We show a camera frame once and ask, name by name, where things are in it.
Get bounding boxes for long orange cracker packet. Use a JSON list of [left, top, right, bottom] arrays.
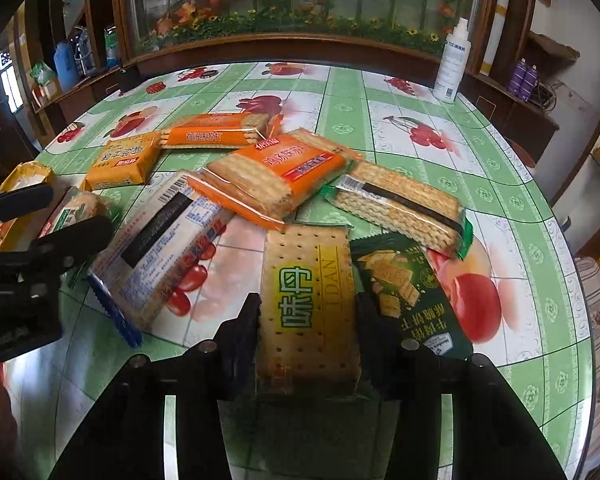
[[159, 112, 283, 150]]

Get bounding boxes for wooden cabinet with floral glass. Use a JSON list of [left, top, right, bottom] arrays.
[[10, 0, 561, 161]]

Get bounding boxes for dark green cracker packet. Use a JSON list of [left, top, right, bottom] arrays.
[[350, 232, 473, 361]]

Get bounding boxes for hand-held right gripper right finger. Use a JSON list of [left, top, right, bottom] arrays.
[[355, 292, 568, 480]]

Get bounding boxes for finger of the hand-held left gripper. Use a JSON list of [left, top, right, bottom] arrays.
[[0, 216, 115, 288], [0, 183, 55, 223]]

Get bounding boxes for large orange cracker packet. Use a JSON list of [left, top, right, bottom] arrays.
[[187, 128, 361, 231]]

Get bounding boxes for clear water bottle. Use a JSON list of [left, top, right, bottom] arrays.
[[72, 25, 98, 77]]

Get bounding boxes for purple bottle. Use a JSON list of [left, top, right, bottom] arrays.
[[509, 59, 527, 96]]

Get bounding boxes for white spray bottle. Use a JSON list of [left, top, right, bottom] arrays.
[[432, 17, 468, 105]]

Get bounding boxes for yellow cracker packet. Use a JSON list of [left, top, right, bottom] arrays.
[[256, 225, 363, 396]]

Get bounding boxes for small orange-yellow cracker packet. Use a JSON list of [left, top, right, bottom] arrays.
[[84, 131, 162, 191]]

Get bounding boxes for white and blue cracker packet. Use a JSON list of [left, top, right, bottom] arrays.
[[86, 170, 236, 348]]

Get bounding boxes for white and yellow roll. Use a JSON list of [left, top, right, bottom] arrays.
[[480, 0, 513, 77]]

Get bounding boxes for clear green-edged cracker packet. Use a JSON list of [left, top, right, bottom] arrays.
[[322, 160, 473, 261]]

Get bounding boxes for green and white bag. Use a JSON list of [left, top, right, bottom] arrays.
[[29, 61, 56, 98]]

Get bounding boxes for blue plastic bottle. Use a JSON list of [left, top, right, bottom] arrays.
[[53, 42, 81, 88]]

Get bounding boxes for tangled dark cables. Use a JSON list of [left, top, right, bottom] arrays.
[[532, 80, 558, 111]]

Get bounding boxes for green fruit print tablecloth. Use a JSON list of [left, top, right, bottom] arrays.
[[5, 60, 598, 480]]

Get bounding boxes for light green cracker packet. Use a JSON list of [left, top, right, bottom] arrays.
[[39, 186, 123, 241]]

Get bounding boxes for yellow plastic bag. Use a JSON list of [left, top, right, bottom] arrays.
[[0, 161, 56, 253]]

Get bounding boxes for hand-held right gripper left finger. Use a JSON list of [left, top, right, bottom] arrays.
[[47, 292, 262, 480]]

